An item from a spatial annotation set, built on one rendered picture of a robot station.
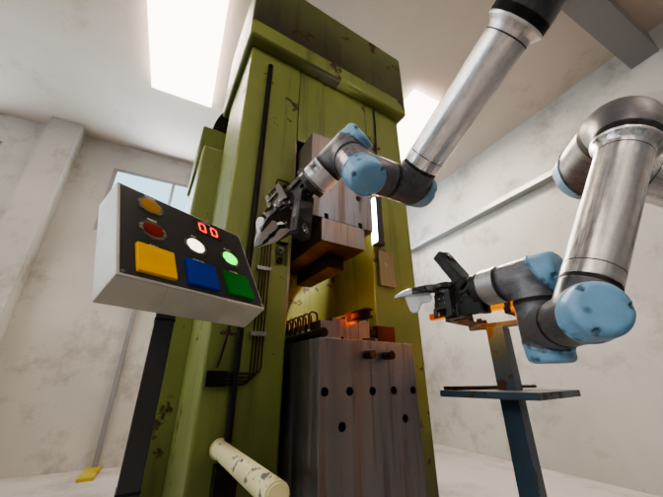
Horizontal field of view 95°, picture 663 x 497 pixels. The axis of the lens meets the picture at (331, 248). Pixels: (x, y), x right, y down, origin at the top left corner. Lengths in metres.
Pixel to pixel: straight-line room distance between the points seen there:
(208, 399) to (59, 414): 3.32
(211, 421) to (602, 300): 0.94
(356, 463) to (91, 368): 3.57
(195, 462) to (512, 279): 0.91
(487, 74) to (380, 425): 0.93
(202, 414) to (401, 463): 0.60
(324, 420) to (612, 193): 0.80
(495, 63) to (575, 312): 0.40
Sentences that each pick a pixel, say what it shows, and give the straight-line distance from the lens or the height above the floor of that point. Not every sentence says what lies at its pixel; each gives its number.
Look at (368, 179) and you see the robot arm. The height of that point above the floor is 1.14.
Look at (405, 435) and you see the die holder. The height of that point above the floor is 0.64.
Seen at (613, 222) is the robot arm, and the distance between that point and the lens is 0.59.
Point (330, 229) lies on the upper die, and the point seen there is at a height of 1.32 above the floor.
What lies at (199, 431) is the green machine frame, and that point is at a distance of 1.05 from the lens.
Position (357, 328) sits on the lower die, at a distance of 1.10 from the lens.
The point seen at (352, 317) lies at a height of 1.00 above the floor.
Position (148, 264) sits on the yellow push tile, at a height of 0.99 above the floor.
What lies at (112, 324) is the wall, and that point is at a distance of 4.29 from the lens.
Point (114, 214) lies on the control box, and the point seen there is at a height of 1.10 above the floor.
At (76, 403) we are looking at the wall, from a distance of 4.28.
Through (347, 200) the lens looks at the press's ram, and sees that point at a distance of 1.27.
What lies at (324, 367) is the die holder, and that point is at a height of 0.83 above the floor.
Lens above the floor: 0.80
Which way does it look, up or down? 23 degrees up
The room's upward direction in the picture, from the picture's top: straight up
